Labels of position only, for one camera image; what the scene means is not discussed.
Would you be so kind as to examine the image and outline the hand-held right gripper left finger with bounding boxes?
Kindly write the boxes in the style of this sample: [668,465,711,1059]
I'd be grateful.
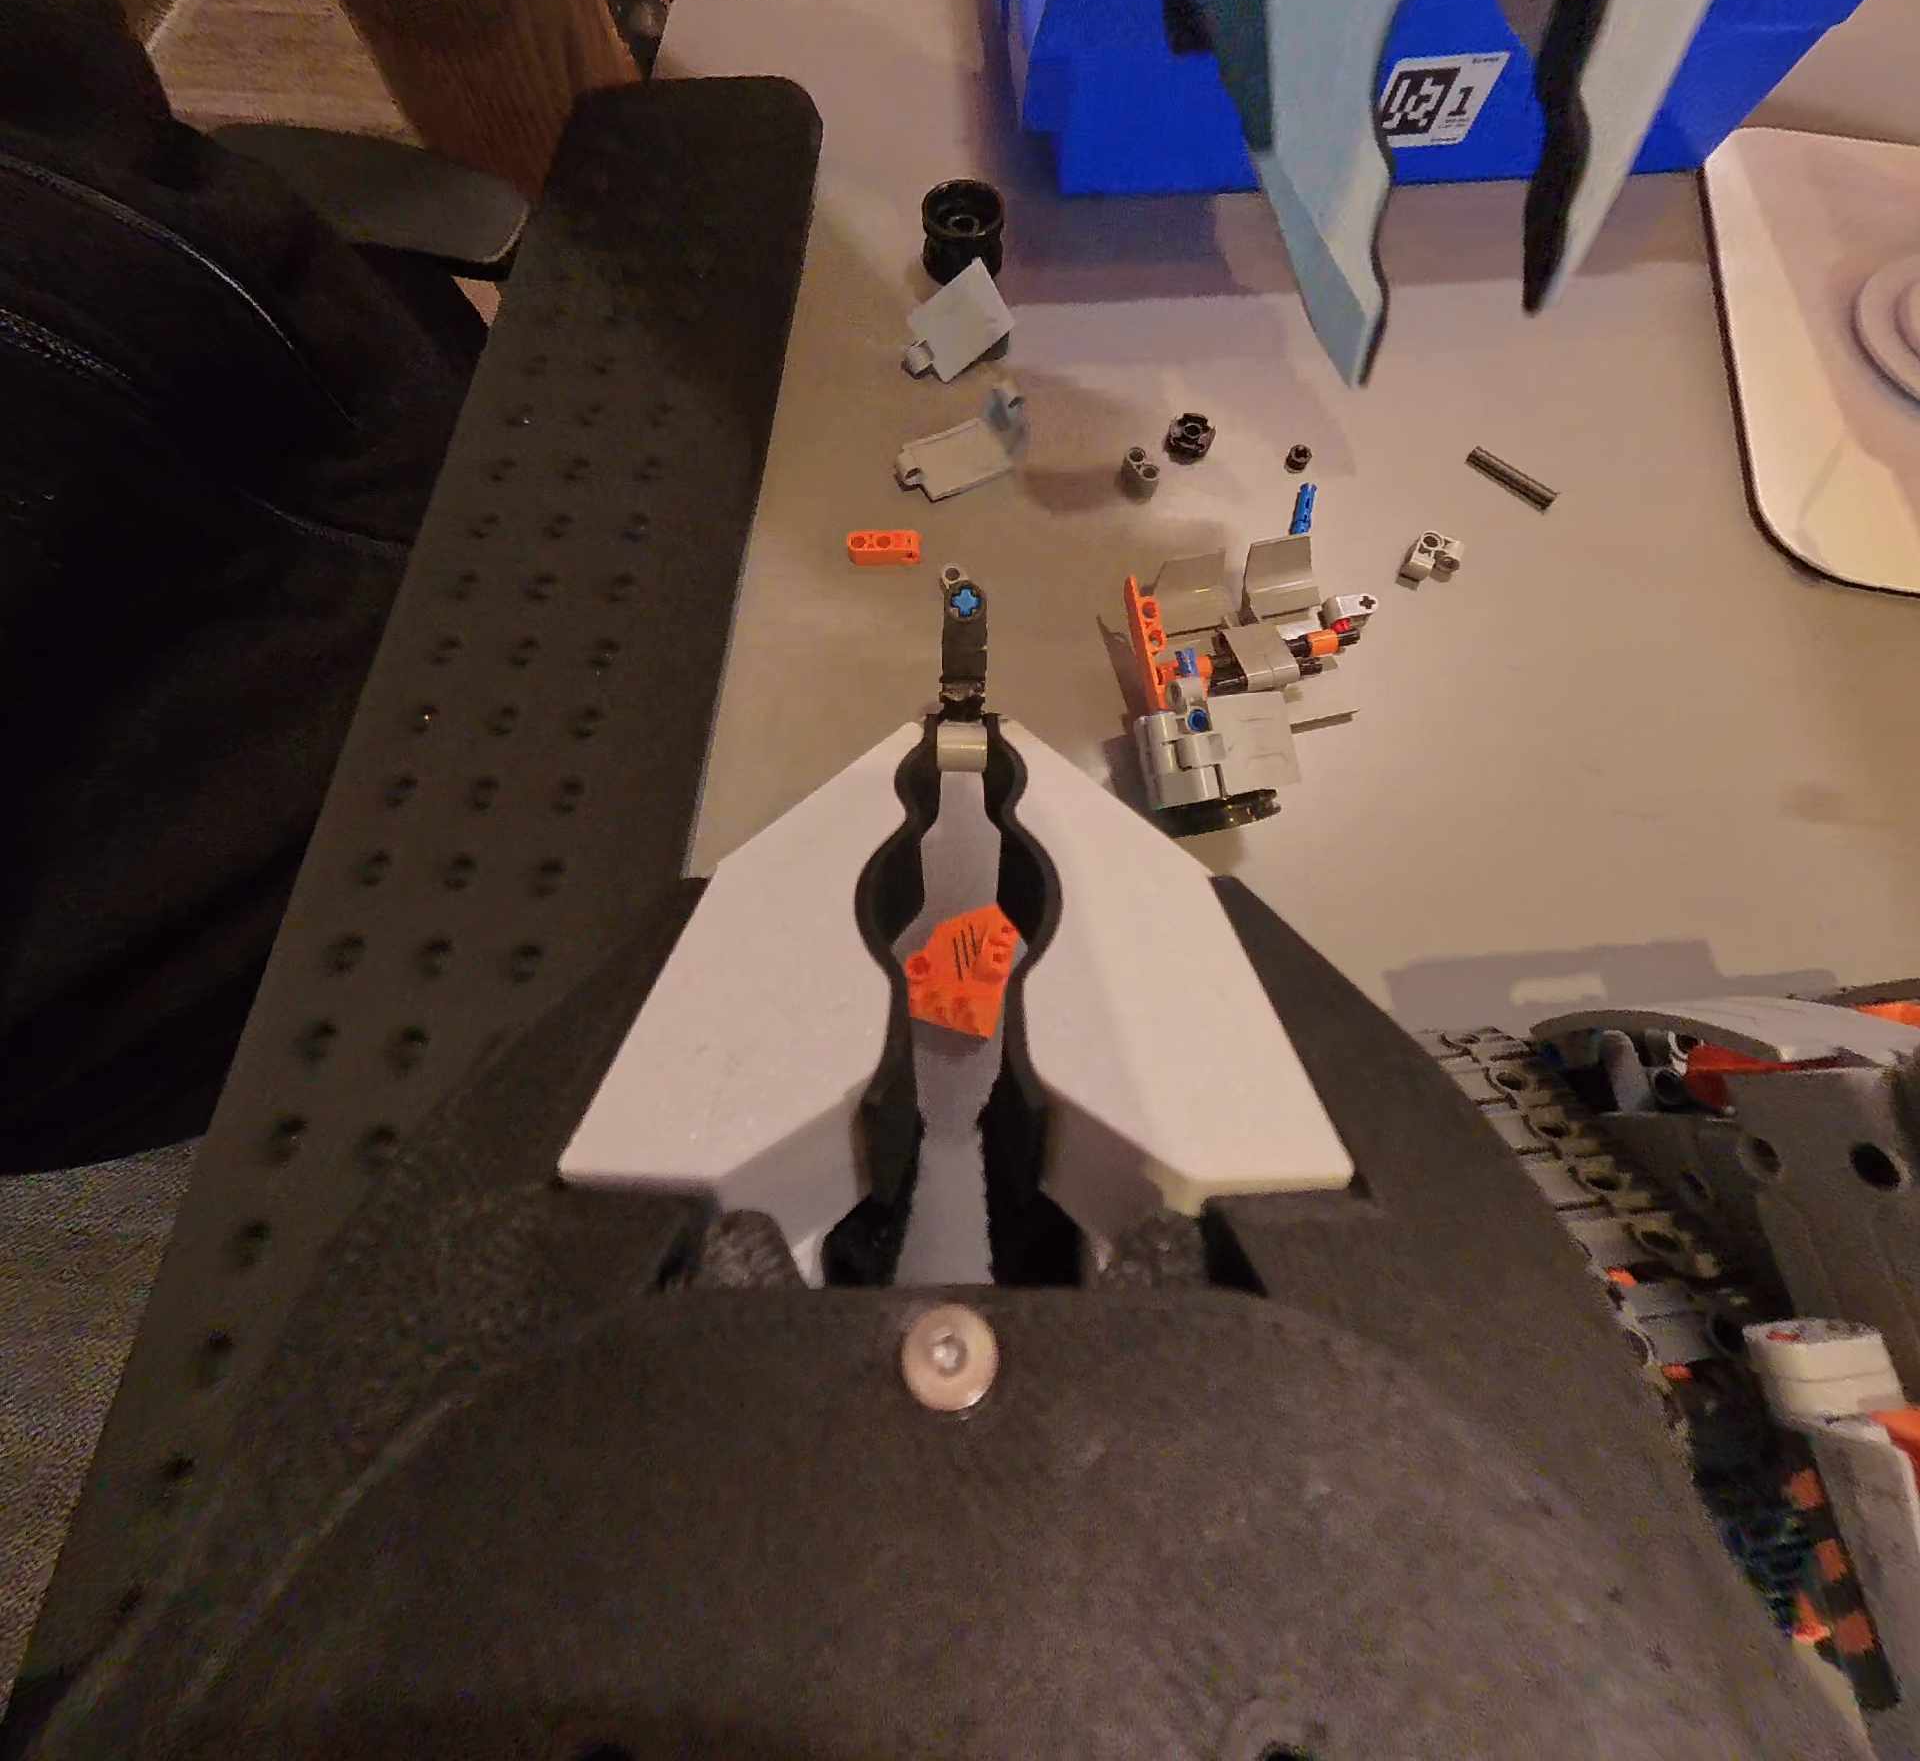
[559,718,943,1288]

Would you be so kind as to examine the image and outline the person's grey trousers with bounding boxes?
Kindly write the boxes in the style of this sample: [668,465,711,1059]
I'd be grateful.
[0,1137,204,1509]

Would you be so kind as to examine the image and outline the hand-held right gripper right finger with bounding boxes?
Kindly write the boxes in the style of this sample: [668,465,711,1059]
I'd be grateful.
[959,718,1354,1270]

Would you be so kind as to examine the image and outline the orange curved brick piece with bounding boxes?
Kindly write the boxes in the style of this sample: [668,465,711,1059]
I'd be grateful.
[903,897,1028,1042]

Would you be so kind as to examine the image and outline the white book stand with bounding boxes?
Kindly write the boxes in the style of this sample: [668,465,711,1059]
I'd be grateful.
[1697,126,1920,590]

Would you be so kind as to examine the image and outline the grey panel piece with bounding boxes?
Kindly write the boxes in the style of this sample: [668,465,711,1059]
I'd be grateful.
[903,259,1017,377]
[895,388,1033,507]

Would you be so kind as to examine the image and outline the blue storage bin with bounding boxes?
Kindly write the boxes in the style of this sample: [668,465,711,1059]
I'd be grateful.
[981,0,1920,200]

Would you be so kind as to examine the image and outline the black toy wheel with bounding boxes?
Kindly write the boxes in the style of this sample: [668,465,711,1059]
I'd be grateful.
[919,183,1006,284]

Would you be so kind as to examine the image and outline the small grey orange brick assembly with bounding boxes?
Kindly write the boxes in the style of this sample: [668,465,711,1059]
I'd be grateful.
[1099,535,1381,835]

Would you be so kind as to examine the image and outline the grey orange tracked toy robot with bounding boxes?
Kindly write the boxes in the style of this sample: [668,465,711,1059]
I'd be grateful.
[1410,980,1920,1719]

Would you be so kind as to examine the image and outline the black perforated board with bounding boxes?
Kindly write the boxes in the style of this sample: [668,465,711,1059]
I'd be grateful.
[0,73,826,1761]

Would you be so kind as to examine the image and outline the black brick connector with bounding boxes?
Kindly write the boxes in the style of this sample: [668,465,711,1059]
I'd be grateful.
[934,584,998,777]

